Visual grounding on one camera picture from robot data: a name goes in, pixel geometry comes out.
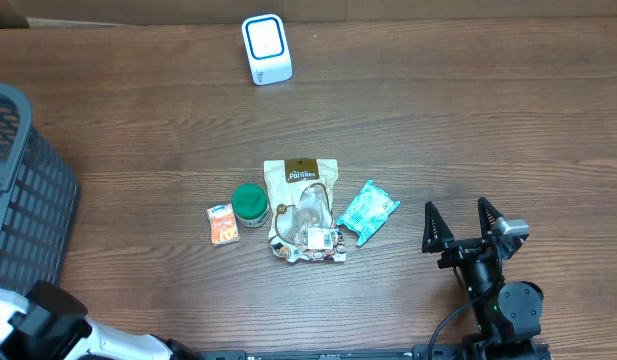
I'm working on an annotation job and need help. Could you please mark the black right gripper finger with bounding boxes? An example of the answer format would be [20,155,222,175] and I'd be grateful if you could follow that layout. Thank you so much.
[421,201,454,253]
[477,197,502,238]

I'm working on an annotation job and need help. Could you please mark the teal wet wipes pack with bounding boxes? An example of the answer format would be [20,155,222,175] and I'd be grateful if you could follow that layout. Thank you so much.
[337,180,400,247]

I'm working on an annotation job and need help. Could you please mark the brown Pantree snack pouch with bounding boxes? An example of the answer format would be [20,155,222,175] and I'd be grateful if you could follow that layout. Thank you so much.
[263,158,347,263]

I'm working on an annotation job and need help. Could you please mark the green lid jar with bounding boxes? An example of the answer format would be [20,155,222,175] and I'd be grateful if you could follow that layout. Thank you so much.
[231,184,269,228]

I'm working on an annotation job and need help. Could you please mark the orange Kleenex tissue pack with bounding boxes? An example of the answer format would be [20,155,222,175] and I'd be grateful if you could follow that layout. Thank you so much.
[207,204,240,246]

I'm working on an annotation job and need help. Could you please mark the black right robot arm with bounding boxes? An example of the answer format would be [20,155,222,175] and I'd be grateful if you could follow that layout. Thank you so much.
[421,197,551,359]

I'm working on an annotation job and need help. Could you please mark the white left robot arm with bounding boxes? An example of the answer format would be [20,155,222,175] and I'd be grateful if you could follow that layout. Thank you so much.
[0,281,202,360]

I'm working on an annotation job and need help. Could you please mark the white barcode scanner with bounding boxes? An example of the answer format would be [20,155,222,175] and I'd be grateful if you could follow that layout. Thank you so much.
[241,13,293,86]

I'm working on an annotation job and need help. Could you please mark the grey plastic mesh basket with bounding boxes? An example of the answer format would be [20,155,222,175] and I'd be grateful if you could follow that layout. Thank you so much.
[0,83,80,295]

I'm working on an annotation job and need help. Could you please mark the brown cardboard backdrop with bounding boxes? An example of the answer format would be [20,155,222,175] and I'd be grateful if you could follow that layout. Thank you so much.
[0,0,617,28]

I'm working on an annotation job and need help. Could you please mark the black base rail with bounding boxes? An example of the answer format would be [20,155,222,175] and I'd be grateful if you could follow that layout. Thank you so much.
[199,344,553,360]

